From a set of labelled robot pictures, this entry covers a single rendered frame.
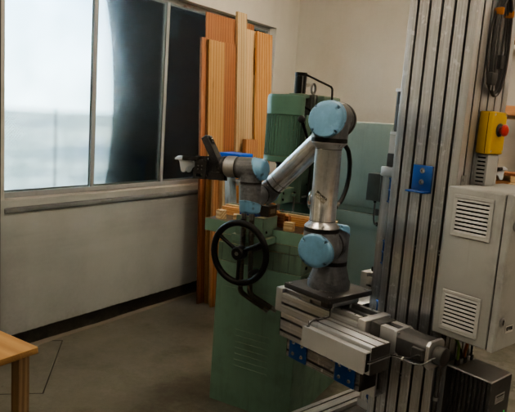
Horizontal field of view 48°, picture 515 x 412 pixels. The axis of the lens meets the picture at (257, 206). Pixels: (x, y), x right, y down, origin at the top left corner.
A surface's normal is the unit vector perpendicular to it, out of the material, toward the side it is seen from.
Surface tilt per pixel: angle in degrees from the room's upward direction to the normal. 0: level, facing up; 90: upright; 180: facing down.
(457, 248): 90
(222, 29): 88
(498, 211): 90
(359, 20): 90
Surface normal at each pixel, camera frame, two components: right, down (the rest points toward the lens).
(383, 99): -0.56, 0.09
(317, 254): -0.42, 0.24
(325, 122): -0.40, -0.02
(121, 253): 0.83, 0.14
